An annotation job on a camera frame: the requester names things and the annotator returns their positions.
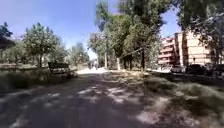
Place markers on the dark wooden bench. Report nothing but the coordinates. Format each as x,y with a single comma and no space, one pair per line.
60,68

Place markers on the dark parked car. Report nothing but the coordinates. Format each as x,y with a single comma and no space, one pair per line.
195,69

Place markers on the dry grass ground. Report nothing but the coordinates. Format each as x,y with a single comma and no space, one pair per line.
23,77

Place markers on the round green tree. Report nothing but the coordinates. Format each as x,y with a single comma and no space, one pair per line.
40,41

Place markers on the brick apartment building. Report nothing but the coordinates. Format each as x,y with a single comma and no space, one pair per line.
186,50

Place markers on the dark wooden shelter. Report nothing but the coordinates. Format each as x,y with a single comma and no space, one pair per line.
131,58

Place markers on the group of tall trees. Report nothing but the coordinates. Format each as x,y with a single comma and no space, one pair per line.
133,30

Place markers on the grey dirt path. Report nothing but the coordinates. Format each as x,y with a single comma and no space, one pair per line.
83,103

